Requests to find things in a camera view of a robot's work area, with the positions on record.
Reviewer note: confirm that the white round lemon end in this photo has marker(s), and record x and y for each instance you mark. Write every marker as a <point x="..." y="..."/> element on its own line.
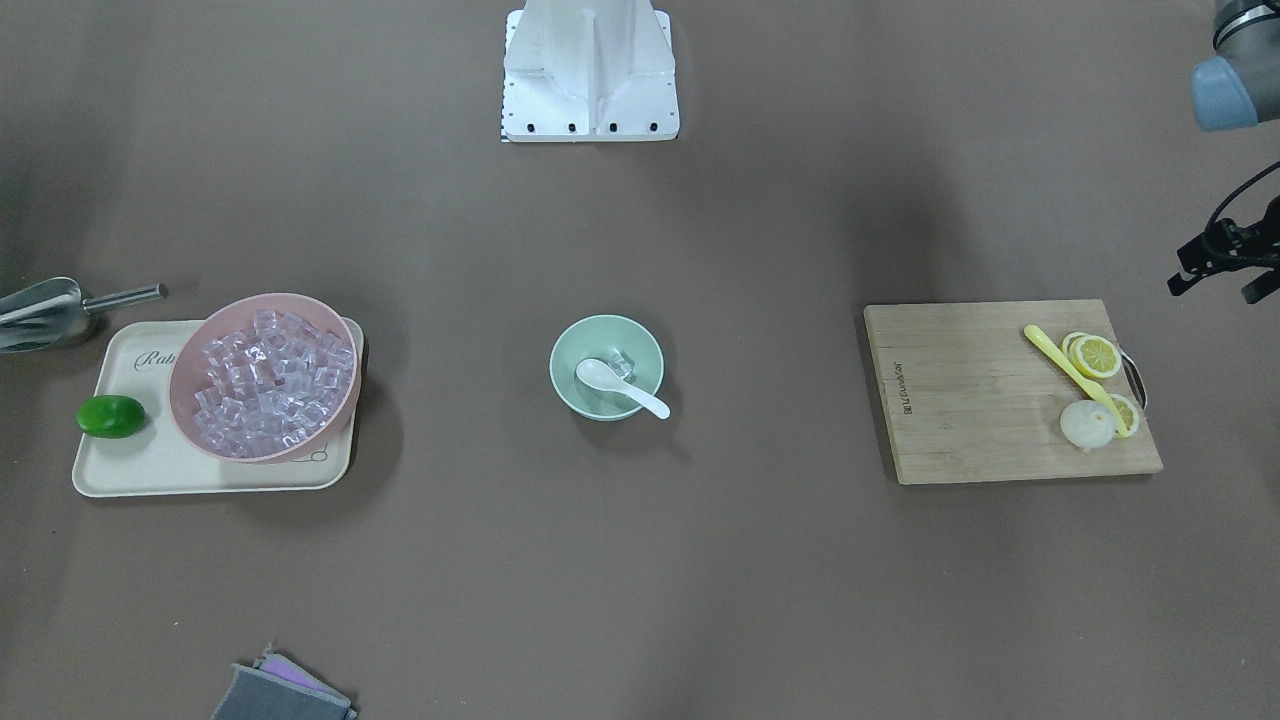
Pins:
<point x="1087" y="425"/>

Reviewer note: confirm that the beige serving tray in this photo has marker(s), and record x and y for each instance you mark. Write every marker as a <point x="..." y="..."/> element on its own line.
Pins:
<point x="158" y="460"/>

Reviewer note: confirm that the clear ice cube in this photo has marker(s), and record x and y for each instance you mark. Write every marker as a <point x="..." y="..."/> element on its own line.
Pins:
<point x="621" y="364"/>

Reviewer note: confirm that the mint green bowl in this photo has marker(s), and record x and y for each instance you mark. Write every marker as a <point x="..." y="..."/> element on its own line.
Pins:
<point x="594" y="336"/>

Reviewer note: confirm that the lemon slice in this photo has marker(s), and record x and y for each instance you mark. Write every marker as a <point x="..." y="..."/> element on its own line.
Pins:
<point x="1126" y="416"/>
<point x="1094" y="356"/>

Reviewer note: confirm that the yellow plastic knife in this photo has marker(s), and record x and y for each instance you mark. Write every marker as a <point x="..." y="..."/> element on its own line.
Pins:
<point x="1092" y="389"/>

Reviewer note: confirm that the grey folded cloth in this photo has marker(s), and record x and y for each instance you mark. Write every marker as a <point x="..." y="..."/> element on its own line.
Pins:
<point x="274" y="686"/>

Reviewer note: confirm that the white ceramic spoon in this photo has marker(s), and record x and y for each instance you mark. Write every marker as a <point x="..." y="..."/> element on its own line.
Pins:
<point x="596" y="374"/>

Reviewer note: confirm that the white camera stand base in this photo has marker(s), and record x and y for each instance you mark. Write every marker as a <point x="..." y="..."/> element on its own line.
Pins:
<point x="589" y="71"/>

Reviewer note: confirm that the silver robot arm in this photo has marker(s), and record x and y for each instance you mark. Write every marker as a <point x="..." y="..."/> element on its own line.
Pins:
<point x="1237" y="88"/>

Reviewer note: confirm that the pink bowl of ice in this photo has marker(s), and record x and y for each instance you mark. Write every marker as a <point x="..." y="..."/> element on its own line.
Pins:
<point x="266" y="379"/>

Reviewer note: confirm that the green lime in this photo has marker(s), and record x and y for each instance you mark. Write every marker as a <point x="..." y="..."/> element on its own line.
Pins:
<point x="111" y="416"/>

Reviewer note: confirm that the steel ice scoop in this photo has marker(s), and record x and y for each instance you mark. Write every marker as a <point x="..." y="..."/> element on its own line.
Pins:
<point x="57" y="313"/>

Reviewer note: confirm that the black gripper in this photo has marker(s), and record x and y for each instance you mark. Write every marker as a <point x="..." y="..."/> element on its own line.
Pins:
<point x="1243" y="246"/>

